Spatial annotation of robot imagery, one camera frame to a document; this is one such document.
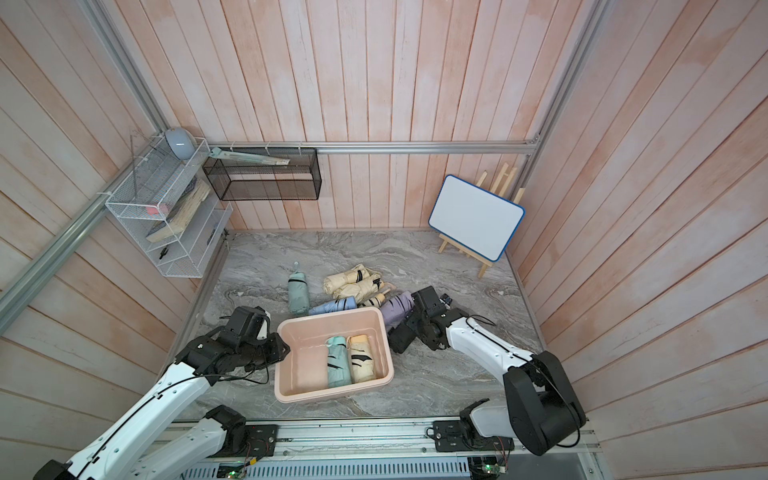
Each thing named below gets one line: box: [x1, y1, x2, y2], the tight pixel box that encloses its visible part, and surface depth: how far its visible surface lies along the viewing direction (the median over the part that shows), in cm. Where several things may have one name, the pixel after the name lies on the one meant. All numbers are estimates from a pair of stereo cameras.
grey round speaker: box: [165, 127, 197, 161], surface depth 85 cm
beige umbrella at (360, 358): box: [346, 334, 376, 384], surface depth 85 cm
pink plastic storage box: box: [275, 308, 395, 404], surface depth 84 cm
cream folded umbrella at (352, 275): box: [323, 264, 372, 295], surface depth 102 cm
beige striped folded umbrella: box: [358, 289, 391, 309], surface depth 97 cm
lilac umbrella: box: [380, 291, 415, 331], surface depth 97 cm
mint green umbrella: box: [287, 261, 310, 316], surface depth 102 cm
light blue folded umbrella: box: [308, 296, 357, 315], surface depth 94 cm
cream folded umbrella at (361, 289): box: [333, 274, 385, 305], surface depth 100 cm
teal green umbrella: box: [324, 336, 352, 388], surface depth 85 cm
